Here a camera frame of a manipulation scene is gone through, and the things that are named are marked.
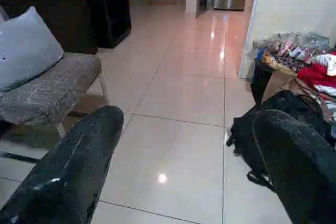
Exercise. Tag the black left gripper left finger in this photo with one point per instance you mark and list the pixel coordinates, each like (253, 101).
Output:
(68, 177)

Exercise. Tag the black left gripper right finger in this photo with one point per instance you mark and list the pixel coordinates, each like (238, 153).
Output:
(304, 171)

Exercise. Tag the black backpack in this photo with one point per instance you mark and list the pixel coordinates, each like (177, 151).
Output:
(244, 140)

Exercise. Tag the grey patterned upholstered chair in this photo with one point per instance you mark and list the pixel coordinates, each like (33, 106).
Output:
(52, 90)

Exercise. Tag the brown open carton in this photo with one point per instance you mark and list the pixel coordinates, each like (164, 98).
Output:
(278, 85)

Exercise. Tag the red cloth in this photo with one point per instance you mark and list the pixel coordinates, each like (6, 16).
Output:
(315, 74)

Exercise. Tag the pile of colourful packets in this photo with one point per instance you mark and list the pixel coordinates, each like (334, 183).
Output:
(294, 51)

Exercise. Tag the pale blue pillow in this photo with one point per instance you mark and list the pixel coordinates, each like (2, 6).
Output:
(26, 51)

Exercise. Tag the black low cabinet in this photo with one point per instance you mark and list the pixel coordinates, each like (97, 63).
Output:
(110, 17)

